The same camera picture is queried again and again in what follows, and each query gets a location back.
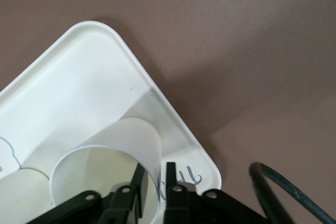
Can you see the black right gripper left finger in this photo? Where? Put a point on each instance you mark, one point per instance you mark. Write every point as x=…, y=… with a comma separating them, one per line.
x=118, y=203

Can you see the cream tray with bear print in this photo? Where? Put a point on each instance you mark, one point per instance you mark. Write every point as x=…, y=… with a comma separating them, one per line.
x=78, y=77

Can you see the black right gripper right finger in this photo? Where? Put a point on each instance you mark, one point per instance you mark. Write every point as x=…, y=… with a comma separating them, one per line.
x=189, y=208

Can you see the white plastic cup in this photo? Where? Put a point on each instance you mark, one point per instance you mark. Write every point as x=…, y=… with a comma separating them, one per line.
x=21, y=195
x=131, y=137

